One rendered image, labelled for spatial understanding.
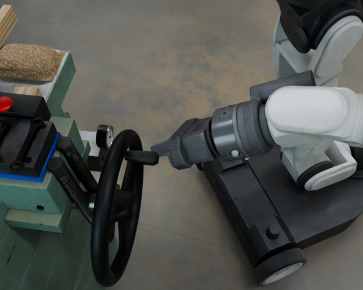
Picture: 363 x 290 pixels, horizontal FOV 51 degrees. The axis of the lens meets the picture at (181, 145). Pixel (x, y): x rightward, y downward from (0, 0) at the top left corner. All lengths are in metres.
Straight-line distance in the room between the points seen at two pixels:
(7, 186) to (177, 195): 1.10
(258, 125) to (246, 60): 1.65
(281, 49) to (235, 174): 0.66
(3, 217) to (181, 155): 0.32
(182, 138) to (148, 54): 1.64
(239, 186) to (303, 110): 0.96
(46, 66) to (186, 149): 0.37
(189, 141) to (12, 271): 0.40
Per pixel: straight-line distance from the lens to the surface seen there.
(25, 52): 0.86
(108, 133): 1.00
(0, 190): 0.66
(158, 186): 1.68
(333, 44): 0.84
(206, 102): 1.96
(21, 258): 0.80
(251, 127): 0.57
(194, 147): 0.61
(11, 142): 0.62
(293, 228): 1.46
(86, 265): 1.21
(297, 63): 0.94
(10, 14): 0.99
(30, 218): 0.70
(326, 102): 0.53
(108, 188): 0.60
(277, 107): 0.55
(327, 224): 1.51
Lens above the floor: 1.46
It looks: 55 degrees down
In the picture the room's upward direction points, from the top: straight up
